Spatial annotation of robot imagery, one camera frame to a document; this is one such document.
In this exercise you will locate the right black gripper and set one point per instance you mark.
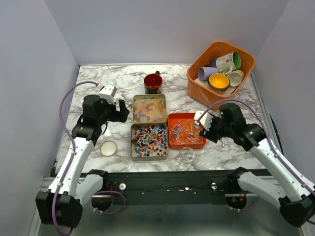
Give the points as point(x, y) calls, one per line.
point(209, 135)

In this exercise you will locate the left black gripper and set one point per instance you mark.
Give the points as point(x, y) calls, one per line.
point(121, 116)

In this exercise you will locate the silver metal scoop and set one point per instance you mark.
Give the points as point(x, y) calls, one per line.
point(222, 142)

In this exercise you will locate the clear glass jar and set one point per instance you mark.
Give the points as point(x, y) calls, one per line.
point(185, 159)

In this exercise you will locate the gold tin of lollipops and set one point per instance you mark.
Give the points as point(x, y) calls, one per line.
point(149, 142)

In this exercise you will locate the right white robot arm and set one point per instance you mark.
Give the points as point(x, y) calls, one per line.
point(294, 197)

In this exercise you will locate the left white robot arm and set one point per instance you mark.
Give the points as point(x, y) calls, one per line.
point(83, 140)

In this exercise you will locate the gold tin of jelly candies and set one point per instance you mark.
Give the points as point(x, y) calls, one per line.
point(149, 108)

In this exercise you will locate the orange tray of candies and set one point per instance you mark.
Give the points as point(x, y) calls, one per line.
point(182, 132)

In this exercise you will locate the red and black mug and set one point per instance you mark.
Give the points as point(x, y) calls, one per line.
point(153, 83)

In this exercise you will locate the yellow and brown bowl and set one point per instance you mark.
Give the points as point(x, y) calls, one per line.
point(218, 81)

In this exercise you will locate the orange plastic bin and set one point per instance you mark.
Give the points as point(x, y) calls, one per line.
point(202, 92)

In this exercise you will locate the lavender cup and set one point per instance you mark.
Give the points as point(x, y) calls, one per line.
point(205, 72)

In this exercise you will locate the cream cup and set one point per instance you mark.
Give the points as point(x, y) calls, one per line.
point(235, 78)

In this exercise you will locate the blue cup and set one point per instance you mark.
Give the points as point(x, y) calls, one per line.
point(213, 63)

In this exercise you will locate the floral white mug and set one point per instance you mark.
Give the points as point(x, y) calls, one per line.
point(228, 63)

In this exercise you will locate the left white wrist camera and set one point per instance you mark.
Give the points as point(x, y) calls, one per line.
point(108, 92)

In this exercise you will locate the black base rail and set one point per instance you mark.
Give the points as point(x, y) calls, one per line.
point(171, 188)

